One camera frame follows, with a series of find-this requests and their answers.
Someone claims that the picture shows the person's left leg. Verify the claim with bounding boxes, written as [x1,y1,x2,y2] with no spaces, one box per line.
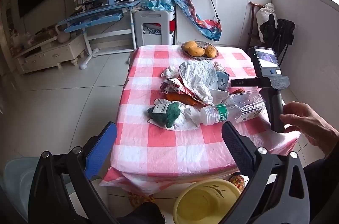
[131,203,166,224]

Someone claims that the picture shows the wicker fruit basket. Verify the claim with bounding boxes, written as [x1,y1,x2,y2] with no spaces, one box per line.
[181,41,219,59]

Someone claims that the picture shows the orange crochet slipper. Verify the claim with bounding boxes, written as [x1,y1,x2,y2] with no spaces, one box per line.
[229,175,245,191]
[128,192,157,207]

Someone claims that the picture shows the person's right hand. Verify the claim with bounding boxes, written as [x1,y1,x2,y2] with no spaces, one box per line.
[279,101,339,157]

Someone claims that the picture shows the large crumpled white paper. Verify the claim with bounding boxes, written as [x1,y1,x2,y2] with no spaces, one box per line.
[179,60,229,105]

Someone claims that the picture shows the person's right leg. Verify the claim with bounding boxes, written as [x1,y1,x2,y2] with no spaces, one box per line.
[302,158,339,224]

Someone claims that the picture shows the crumpled blue cloth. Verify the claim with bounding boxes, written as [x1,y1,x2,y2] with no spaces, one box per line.
[140,0,175,12]

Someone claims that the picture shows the blue white tissue packet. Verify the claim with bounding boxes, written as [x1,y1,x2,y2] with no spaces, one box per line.
[214,70,230,90]

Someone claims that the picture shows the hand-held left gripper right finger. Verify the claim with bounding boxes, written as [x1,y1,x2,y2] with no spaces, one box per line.
[221,121,310,224]

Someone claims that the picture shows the clear plastic bottle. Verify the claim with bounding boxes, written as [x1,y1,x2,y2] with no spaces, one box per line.
[200,90,267,126]

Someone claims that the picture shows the white plastic step stool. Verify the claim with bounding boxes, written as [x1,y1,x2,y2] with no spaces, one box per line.
[134,10,176,49]

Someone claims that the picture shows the person's leg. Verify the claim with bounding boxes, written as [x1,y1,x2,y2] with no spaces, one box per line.
[131,203,166,224]
[302,158,339,224]

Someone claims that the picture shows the green felt toy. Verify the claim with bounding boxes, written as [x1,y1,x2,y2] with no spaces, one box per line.
[147,101,182,129]

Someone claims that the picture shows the pink checked tablecloth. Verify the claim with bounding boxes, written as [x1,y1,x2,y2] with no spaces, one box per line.
[99,45,301,194]

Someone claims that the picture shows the yellow plastic basin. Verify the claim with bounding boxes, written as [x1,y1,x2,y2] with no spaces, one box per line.
[173,178,241,224]

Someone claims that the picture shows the red white snack wrapper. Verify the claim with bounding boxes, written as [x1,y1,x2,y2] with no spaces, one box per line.
[160,78,198,97]

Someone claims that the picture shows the big curved orange peel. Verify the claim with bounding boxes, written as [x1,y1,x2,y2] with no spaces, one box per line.
[165,92,206,107]

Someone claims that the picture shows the dark wooden chair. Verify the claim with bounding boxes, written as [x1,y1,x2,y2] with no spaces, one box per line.
[247,1,265,48]

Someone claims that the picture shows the light blue plastic stool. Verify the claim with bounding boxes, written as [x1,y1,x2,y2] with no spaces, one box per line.
[3,156,76,223]

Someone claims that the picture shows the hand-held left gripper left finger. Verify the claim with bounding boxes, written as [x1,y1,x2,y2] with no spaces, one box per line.
[28,122,118,224]

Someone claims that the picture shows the small white tissue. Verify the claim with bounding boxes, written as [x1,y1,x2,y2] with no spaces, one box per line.
[161,65,182,78]

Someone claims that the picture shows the blue study desk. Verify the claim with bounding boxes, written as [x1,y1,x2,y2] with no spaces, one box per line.
[57,0,141,70]

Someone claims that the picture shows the black clothes on chair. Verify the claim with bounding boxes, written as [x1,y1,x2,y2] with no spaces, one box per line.
[260,14,296,65]

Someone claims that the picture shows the white sack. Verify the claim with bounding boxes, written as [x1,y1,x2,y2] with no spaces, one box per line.
[256,3,277,31]

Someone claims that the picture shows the colourful drawstring bag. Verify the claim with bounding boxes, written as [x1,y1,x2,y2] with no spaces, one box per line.
[173,0,223,42]

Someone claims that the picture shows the white TV cabinet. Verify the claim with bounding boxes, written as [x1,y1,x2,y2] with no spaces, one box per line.
[13,33,85,74]

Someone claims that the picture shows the pink vase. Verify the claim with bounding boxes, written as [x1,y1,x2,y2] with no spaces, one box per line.
[55,24,71,43]

